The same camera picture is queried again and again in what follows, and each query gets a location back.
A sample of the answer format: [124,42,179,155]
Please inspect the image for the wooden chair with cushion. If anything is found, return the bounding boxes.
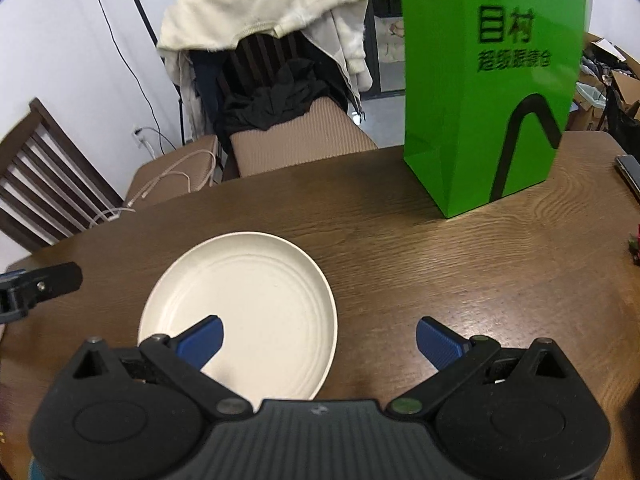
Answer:
[220,30,379,179]

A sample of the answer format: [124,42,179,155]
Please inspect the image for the white wall outlet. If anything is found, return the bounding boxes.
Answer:
[131,125,153,158]

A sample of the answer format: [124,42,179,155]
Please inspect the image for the dark wooden slatted chair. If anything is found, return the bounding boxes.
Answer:
[0,97,221,253]

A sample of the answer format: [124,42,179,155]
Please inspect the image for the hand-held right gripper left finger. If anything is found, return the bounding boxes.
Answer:
[70,315,253,422]

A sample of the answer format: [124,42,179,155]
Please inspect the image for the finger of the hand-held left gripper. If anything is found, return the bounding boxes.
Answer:
[0,262,83,324]

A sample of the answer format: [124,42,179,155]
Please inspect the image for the black tripod stand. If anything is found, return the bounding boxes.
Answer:
[116,0,186,147]

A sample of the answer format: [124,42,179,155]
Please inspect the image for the cream plate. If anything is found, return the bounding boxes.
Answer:
[137,231,338,401]

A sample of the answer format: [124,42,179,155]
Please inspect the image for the dark blue garment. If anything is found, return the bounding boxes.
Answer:
[190,50,228,161]

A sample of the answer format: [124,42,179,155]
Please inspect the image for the chair with draped clothes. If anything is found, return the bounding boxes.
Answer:
[156,0,373,143]

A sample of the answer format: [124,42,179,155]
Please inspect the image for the white charging cable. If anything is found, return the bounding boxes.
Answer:
[92,150,218,223]

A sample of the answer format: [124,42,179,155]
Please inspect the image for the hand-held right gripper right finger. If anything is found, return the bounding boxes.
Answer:
[385,316,571,418]

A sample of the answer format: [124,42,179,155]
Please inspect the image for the black crumpled garment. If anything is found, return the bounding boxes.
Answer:
[222,57,348,133]

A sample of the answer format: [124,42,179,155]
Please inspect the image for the green paper bag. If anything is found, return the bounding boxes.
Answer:
[397,0,588,219]

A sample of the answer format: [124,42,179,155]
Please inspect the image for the cardboard box with clutter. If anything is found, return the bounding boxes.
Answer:
[570,32,640,133]

